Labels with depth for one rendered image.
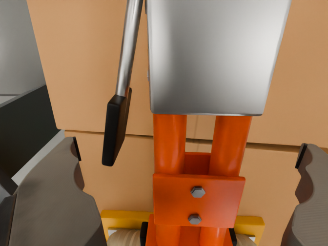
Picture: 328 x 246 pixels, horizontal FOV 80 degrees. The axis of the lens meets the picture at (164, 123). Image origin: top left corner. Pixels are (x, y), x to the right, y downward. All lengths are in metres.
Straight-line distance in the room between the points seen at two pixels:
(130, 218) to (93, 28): 0.30
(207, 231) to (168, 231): 0.03
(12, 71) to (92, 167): 1.29
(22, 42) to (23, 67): 0.15
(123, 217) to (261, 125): 0.27
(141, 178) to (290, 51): 0.27
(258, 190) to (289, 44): 0.22
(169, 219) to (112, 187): 0.21
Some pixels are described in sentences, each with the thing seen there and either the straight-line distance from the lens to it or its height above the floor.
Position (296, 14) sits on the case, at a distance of 0.27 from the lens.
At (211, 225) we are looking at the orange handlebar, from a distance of 0.17.
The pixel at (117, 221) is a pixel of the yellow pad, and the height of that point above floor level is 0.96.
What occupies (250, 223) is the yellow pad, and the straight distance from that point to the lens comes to 0.41.
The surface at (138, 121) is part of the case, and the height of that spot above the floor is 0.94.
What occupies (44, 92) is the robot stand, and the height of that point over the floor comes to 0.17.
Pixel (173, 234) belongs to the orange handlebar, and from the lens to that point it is 0.19.
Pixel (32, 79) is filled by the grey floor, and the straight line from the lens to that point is 1.52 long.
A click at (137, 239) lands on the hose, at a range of 0.33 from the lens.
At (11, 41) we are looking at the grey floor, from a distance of 1.52.
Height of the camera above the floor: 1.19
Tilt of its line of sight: 62 degrees down
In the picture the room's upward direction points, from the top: 174 degrees counter-clockwise
